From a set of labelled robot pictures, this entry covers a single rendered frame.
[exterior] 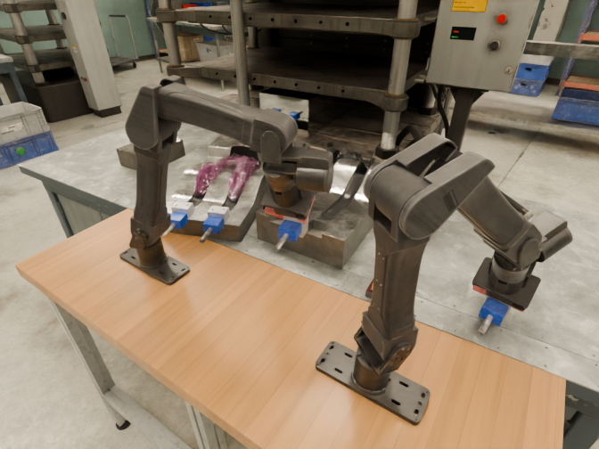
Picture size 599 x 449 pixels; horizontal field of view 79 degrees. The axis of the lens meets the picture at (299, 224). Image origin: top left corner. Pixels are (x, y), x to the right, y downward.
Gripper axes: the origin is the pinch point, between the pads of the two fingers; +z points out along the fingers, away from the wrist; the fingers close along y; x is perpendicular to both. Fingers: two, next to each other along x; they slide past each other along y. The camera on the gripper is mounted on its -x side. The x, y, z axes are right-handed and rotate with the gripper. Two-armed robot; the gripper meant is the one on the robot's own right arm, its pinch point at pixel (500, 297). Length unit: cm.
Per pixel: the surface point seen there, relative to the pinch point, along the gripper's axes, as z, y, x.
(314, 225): -6.4, 44.6, 5.8
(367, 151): 36, 72, -51
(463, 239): 15.3, 15.4, -17.4
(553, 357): 2.0, -12.4, 6.1
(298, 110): 22, 107, -52
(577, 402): 12.2, -19.5, 9.1
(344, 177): 1, 51, -15
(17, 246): 47, 252, 86
